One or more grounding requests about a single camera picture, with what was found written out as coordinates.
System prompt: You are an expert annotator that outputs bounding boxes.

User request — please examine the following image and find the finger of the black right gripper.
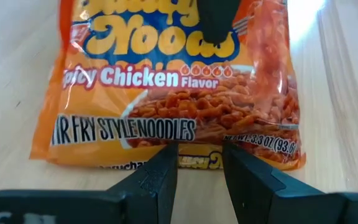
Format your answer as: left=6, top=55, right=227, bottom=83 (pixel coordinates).
left=196, top=0, right=242, bottom=45

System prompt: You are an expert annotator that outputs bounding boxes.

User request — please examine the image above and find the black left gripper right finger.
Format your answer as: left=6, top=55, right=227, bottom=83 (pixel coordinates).
left=222, top=142, right=346, bottom=224

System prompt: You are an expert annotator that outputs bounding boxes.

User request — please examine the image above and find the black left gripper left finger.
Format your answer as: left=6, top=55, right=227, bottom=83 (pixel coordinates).
left=106, top=142, right=180, bottom=224

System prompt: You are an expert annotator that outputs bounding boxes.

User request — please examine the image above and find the orange Saucy Noods noodle pack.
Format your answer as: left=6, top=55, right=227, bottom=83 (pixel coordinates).
left=29, top=0, right=307, bottom=172

